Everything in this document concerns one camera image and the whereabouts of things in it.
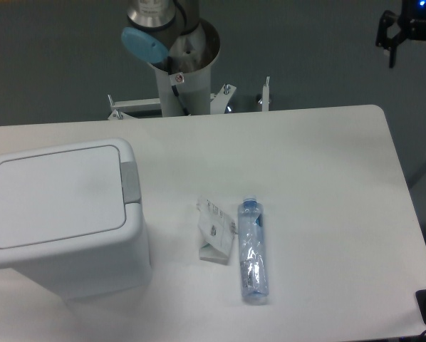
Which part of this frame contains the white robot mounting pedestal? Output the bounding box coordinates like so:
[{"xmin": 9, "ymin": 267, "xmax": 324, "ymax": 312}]
[{"xmin": 107, "ymin": 62, "xmax": 272, "ymax": 121}]

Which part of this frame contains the grey lid push button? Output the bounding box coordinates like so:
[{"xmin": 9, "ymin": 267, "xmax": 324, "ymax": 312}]
[{"xmin": 120, "ymin": 162, "xmax": 142, "ymax": 204}]

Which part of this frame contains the white trash can lid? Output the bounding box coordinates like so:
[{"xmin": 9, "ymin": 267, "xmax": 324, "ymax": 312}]
[{"xmin": 0, "ymin": 145, "xmax": 126, "ymax": 249}]

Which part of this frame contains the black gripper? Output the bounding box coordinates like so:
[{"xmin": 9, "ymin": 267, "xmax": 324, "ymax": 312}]
[{"xmin": 375, "ymin": 0, "xmax": 426, "ymax": 68}]

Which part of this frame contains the clear plastic water bottle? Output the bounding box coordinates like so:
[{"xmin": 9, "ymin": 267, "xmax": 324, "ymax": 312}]
[{"xmin": 237, "ymin": 195, "xmax": 269, "ymax": 305}]

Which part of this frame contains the white plastic trash can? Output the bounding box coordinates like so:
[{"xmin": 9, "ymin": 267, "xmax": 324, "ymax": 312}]
[{"xmin": 0, "ymin": 138, "xmax": 152, "ymax": 299}]

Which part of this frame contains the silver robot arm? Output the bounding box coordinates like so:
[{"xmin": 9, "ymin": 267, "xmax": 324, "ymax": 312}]
[{"xmin": 121, "ymin": 1, "xmax": 426, "ymax": 75}]

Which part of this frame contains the crumpled white paper carton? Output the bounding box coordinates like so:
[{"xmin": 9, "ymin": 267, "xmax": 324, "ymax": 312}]
[{"xmin": 197, "ymin": 196, "xmax": 237, "ymax": 265}]

